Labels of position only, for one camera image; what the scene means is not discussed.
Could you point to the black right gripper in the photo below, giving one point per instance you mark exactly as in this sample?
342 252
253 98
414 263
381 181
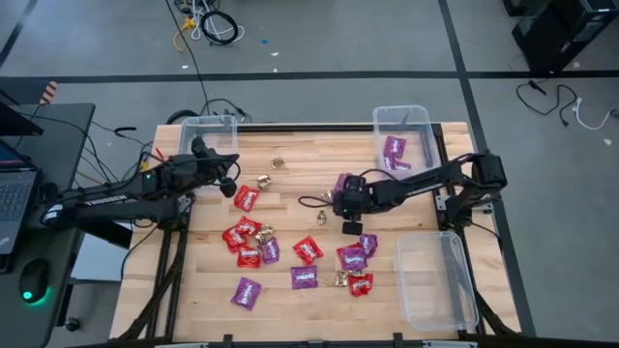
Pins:
353 195

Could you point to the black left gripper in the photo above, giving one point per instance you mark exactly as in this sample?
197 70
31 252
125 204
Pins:
205 164

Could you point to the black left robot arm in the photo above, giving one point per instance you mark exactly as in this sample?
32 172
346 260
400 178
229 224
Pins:
111 205

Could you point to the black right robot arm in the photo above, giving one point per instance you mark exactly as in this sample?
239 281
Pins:
425 181

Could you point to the small clear plastic bin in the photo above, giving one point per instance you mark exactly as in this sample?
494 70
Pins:
403 123
213 128

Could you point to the large clear plastic bin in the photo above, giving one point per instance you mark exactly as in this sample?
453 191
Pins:
435 280

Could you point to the dark grey desk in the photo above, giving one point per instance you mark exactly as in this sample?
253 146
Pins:
67 125

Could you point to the small black desk device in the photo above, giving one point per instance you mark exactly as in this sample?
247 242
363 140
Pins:
48 192

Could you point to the orange black striped object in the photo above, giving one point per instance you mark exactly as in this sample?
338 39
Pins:
48 92

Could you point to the dark laptop computer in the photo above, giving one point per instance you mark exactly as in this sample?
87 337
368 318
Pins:
14 193

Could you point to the black monitor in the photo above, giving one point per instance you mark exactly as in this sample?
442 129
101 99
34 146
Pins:
14 125

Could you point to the black caster wheel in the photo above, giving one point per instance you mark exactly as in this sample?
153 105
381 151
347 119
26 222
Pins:
72 324

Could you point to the black computer mouse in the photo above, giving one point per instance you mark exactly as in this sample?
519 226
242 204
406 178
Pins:
34 280

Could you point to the black computer tower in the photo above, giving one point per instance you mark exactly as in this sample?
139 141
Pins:
561 34

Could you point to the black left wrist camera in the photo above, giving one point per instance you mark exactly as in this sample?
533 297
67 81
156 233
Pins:
228 187

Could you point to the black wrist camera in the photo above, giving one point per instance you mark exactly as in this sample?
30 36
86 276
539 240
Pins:
352 228
228 187

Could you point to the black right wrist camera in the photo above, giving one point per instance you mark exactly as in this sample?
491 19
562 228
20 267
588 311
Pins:
352 228

